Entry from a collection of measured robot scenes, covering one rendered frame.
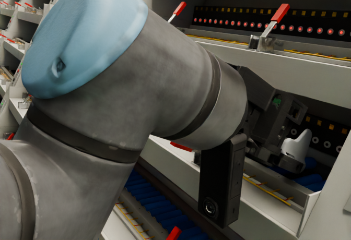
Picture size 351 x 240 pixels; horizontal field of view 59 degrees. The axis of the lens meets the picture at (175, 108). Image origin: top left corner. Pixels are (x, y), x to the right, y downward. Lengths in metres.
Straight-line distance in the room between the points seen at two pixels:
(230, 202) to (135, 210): 0.33
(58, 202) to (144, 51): 0.11
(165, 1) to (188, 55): 0.67
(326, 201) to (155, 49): 0.25
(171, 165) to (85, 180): 0.31
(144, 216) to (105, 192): 0.41
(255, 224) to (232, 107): 0.18
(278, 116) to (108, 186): 0.20
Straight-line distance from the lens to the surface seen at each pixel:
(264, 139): 0.35
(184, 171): 0.49
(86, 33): 0.19
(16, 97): 1.51
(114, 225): 0.65
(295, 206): 0.43
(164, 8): 0.89
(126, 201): 0.68
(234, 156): 0.33
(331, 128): 0.55
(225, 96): 0.26
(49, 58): 0.21
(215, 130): 0.27
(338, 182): 0.37
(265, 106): 0.35
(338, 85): 0.41
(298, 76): 0.43
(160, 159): 0.54
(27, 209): 0.19
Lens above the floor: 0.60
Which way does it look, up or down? level
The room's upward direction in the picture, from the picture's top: 26 degrees clockwise
